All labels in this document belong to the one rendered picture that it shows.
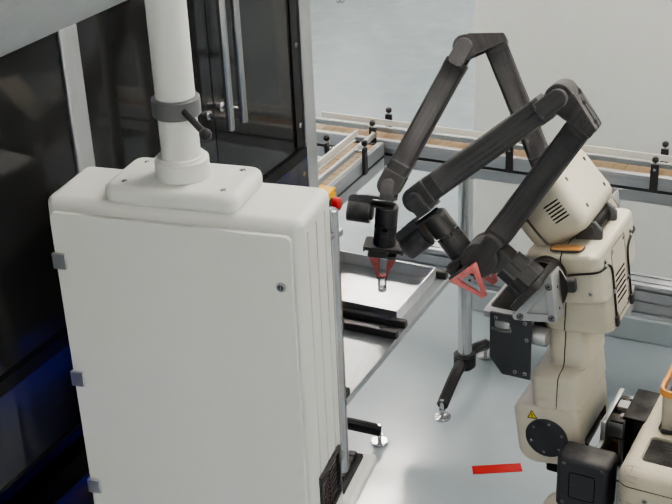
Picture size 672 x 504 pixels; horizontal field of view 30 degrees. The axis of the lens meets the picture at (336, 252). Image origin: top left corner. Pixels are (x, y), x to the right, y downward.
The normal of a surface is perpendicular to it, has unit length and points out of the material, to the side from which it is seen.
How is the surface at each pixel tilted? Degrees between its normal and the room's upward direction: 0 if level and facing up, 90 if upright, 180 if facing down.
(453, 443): 0
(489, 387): 0
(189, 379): 90
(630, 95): 90
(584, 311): 90
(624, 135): 90
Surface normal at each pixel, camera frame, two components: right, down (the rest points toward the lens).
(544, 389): -0.46, 0.41
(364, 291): -0.04, -0.90
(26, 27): 0.90, 0.16
